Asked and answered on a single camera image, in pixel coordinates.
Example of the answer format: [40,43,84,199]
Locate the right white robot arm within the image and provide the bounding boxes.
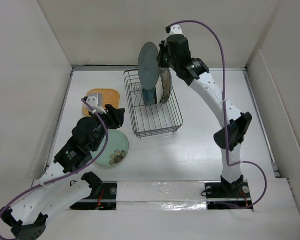
[157,33,252,197]

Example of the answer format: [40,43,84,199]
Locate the grey-blue round plate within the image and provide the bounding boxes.
[138,42,160,91]

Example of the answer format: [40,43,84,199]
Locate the blue floral white plate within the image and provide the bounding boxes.
[160,68,172,104]

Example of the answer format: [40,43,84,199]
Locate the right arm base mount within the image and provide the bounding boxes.
[201,181,252,210]

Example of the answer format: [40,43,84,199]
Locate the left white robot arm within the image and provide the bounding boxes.
[0,104,125,240]

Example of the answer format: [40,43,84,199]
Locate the teal scalloped plate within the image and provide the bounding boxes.
[142,88,157,106]

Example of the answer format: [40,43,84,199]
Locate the light green flower plate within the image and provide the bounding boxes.
[94,129,129,167]

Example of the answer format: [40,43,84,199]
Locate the orange woven plate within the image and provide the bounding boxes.
[82,88,120,116]

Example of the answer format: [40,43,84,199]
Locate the orange rimmed petal plate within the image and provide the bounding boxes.
[155,77,163,104]

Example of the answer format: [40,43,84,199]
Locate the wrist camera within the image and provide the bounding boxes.
[85,93,106,114]
[165,24,183,35]

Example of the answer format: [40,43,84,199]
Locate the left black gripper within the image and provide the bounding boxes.
[89,104,124,152]

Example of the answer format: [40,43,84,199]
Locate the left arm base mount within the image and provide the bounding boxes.
[69,171,118,211]

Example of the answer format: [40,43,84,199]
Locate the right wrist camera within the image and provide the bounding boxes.
[165,24,183,35]

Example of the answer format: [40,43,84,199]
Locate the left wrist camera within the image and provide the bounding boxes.
[85,93,106,114]

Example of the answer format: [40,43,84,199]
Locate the wire dish rack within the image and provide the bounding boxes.
[123,69,183,139]

